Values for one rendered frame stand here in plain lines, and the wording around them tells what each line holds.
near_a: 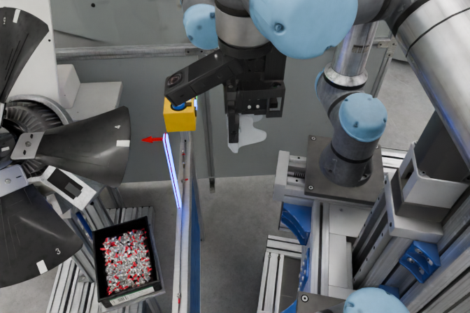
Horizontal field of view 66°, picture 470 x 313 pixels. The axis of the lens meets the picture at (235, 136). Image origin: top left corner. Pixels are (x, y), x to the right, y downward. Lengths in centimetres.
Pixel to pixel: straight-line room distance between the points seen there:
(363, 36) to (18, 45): 82
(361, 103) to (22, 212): 91
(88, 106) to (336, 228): 109
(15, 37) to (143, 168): 134
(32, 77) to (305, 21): 108
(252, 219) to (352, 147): 129
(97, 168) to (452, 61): 80
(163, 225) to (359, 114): 151
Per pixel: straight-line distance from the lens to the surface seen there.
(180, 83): 49
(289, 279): 180
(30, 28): 101
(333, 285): 102
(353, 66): 98
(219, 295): 198
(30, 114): 117
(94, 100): 165
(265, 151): 210
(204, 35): 64
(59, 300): 207
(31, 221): 111
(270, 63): 48
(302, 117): 195
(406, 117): 299
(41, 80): 128
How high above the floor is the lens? 187
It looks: 47 degrees down
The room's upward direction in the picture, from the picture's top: straight up
